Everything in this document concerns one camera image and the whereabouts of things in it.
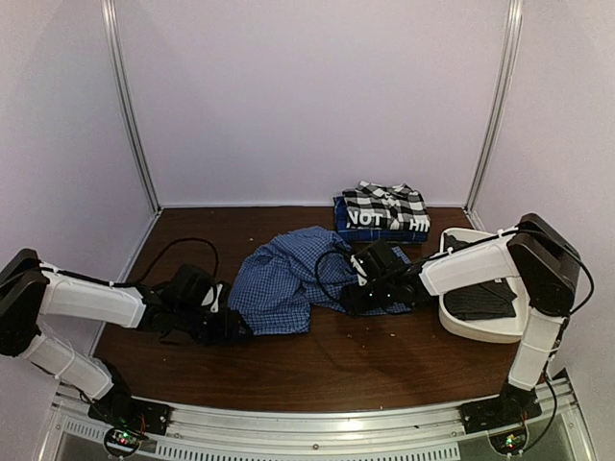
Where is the aluminium frame post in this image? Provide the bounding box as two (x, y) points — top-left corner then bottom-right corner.
(101, 0), (162, 214)
(464, 0), (524, 221)

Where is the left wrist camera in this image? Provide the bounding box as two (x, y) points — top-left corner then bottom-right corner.
(201, 281), (232, 313)

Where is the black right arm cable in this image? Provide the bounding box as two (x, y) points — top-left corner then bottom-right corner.
(314, 247), (357, 303)

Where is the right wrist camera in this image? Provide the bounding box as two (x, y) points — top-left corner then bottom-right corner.
(350, 240), (405, 286)

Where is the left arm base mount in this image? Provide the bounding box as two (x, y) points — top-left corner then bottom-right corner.
(87, 395), (172, 435)

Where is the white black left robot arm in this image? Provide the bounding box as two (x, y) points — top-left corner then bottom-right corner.
(1, 249), (253, 427)

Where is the dark striped folded shirt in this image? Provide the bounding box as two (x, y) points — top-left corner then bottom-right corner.
(444, 279), (517, 321)

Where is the right aluminium frame post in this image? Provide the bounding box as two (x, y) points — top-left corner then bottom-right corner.
(464, 0), (524, 221)

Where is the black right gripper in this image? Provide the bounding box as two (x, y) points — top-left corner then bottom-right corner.
(340, 279), (396, 317)

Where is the circuit board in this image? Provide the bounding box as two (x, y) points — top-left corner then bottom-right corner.
(103, 427), (147, 457)
(489, 428), (528, 456)

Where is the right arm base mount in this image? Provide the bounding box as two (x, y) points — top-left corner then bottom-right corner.
(459, 397), (542, 434)

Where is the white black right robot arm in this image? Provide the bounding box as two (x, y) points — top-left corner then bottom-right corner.
(340, 213), (583, 430)

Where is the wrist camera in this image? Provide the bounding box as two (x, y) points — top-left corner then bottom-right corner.
(201, 281), (232, 313)
(350, 240), (405, 286)

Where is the left circuit board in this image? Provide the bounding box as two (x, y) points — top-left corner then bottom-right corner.
(103, 427), (147, 457)

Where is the black white plaid folded shirt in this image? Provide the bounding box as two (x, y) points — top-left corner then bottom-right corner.
(342, 182), (431, 232)

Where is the white plastic bin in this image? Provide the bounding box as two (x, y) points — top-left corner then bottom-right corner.
(423, 228), (529, 344)

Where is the left aluminium frame post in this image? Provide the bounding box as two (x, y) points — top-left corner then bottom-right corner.
(101, 0), (162, 214)

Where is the dark blue folded printed shirt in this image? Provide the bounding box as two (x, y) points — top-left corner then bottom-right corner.
(332, 196), (429, 244)

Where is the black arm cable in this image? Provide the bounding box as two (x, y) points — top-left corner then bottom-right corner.
(314, 247), (357, 303)
(37, 238), (221, 299)

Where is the blue checked long sleeve shirt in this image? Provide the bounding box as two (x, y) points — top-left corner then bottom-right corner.
(227, 225), (415, 337)

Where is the right circuit board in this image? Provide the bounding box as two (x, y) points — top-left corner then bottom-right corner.
(489, 428), (528, 456)

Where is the aluminium front rail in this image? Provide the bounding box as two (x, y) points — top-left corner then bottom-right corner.
(47, 369), (587, 461)

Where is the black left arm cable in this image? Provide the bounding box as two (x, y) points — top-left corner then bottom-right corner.
(37, 238), (221, 299)

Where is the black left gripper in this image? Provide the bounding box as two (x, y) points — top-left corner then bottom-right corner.
(174, 303), (253, 349)

